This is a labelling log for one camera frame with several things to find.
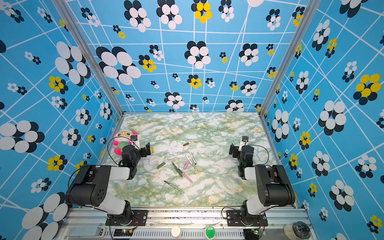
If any white push button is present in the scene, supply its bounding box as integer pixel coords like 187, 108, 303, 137
171, 226, 182, 238

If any aluminium corner post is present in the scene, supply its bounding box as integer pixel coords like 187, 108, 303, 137
260, 0, 321, 117
52, 1, 124, 118

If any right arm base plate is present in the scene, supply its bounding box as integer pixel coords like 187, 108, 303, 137
225, 210, 269, 228

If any white pen brown end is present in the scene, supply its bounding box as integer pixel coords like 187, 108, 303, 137
188, 148, 197, 165

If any right aluminium corner post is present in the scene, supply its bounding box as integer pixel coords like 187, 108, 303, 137
260, 0, 321, 117

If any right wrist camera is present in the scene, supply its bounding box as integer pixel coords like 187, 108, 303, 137
239, 136, 249, 152

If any pink pen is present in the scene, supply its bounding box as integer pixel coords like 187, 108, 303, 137
179, 169, 193, 183

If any green push button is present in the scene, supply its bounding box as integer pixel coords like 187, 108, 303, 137
204, 226, 216, 240

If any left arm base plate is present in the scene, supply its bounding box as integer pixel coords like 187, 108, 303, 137
106, 210, 149, 227

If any left aluminium corner post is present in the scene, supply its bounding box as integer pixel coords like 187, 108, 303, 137
52, 1, 124, 118

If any dark green gel pen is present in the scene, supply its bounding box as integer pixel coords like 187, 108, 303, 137
164, 181, 183, 192

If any pink green plush toy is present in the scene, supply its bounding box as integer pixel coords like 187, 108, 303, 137
113, 131, 137, 156

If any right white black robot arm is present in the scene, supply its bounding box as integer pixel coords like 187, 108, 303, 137
229, 144, 295, 227

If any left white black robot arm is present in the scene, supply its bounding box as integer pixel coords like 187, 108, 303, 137
66, 143, 151, 227

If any aluminium front rail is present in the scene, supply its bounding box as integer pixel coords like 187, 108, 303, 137
56, 207, 318, 240

